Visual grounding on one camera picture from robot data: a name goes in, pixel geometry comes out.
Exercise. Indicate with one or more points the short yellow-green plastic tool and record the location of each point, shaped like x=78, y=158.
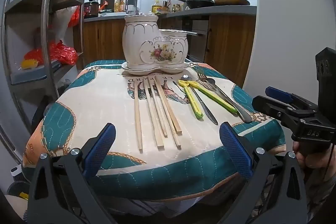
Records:
x=194, y=106

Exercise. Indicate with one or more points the person's right forearm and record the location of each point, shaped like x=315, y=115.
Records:
x=320, y=184

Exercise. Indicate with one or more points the printed quilted tablecloth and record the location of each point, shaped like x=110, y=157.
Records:
x=105, y=108

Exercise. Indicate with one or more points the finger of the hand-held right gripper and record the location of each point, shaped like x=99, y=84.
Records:
x=267, y=106
x=279, y=94

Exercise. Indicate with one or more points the dark red pressure cooker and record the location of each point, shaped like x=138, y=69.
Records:
x=90, y=10

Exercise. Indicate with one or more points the black wok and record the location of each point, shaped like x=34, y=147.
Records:
x=199, y=3

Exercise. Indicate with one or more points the yellow object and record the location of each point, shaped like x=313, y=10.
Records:
x=29, y=64

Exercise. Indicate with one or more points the steel spoon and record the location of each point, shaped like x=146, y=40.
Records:
x=245, y=117

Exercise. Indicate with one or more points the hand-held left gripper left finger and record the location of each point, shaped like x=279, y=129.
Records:
x=101, y=150

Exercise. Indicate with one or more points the white floral ceramic utensil holder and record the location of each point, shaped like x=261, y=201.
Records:
x=147, y=43

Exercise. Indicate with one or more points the white plastic bag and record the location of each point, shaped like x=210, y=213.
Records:
x=61, y=22

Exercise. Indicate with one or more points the hanging red plastic bag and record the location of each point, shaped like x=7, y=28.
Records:
x=74, y=16

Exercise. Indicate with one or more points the metal shelf rack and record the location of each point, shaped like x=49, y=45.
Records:
x=45, y=29

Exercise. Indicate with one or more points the crumpled red plastic bag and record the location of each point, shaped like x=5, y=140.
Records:
x=63, y=54

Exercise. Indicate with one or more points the grey kitchen countertop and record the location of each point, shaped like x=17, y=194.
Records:
x=228, y=10

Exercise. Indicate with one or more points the white ceramic holder saucer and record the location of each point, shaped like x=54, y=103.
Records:
x=155, y=71

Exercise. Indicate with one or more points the small round metal tool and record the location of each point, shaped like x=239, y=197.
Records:
x=187, y=77

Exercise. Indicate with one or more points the person's right hand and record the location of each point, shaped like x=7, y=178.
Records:
x=312, y=161

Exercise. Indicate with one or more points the long yellow-green plastic tool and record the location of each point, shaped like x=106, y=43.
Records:
x=218, y=100

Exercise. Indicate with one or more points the wooden base cabinets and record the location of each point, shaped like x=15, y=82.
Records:
x=231, y=43

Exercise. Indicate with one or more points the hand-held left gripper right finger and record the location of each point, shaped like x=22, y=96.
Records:
x=235, y=153

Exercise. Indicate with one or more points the yellow oil bottle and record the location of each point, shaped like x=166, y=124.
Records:
x=156, y=8

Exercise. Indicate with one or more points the built-in oven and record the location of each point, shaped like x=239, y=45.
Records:
x=198, y=48

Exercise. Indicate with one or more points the steel fork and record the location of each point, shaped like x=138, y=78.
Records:
x=202, y=78

